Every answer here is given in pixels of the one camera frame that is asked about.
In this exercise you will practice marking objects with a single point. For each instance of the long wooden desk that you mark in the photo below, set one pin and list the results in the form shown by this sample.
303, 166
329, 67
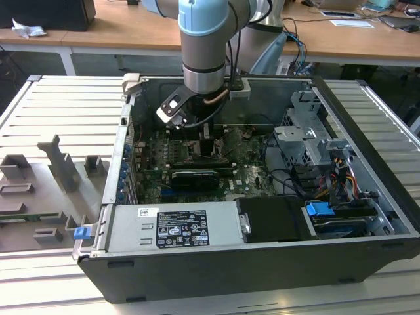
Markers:
131, 33

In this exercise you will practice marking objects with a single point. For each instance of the black open PC case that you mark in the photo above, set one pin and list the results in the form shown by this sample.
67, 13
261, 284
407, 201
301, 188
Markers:
229, 279

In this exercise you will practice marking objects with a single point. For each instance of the green RAM stick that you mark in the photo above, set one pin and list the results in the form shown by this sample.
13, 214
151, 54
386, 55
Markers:
19, 216

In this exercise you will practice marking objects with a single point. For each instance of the green motherboard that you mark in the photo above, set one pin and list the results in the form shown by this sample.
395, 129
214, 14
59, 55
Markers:
252, 177

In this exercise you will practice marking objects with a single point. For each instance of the blue case latch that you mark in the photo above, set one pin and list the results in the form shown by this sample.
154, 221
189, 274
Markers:
82, 233

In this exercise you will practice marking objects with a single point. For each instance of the grey power supply unit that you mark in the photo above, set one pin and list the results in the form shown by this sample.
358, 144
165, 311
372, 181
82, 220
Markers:
131, 229

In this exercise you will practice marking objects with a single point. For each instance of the black graphics card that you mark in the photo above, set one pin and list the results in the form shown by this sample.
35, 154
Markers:
195, 180

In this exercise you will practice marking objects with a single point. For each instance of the white paper sheet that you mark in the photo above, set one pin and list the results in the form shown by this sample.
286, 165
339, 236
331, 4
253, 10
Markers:
351, 23

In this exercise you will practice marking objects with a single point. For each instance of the dark hard disk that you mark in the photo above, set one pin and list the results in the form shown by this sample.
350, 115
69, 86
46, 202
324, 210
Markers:
344, 223

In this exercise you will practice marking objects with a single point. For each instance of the grey parts rack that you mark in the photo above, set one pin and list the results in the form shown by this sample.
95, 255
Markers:
39, 190

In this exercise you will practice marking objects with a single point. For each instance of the CPU socket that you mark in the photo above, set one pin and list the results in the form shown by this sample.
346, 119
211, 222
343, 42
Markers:
219, 153

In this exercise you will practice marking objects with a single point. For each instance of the dark closed laptop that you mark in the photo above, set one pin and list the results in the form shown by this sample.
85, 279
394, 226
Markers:
397, 21

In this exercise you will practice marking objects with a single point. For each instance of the crumpled silver foil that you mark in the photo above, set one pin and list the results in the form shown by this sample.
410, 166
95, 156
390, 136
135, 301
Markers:
28, 29

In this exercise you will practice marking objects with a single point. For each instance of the black computer mouse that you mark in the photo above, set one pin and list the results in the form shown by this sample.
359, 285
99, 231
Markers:
410, 28

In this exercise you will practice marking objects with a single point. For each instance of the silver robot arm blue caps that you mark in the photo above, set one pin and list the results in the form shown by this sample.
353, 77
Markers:
203, 59

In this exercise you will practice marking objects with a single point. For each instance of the black plastic shroud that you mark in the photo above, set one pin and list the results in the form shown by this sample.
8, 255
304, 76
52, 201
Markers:
272, 220

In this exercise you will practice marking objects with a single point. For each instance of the silver metal drive cage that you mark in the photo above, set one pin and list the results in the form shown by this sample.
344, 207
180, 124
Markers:
295, 144

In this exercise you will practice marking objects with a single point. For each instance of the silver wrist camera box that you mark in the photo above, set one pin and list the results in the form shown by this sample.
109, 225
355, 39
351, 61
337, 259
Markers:
239, 93
170, 105

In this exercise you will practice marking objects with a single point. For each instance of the blue disk carrier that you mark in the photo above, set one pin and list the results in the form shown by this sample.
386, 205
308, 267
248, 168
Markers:
320, 209

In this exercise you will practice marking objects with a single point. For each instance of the black computer box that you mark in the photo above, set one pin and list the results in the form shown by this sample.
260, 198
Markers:
46, 13

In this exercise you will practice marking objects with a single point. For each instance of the flat dark tablet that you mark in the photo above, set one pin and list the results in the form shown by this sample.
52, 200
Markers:
338, 13

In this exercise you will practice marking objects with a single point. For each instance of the blue slot retainer clip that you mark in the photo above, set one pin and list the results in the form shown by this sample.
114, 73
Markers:
121, 196
124, 169
126, 150

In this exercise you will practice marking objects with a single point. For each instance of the white barcode sticker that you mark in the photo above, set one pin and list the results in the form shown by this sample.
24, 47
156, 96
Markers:
241, 181

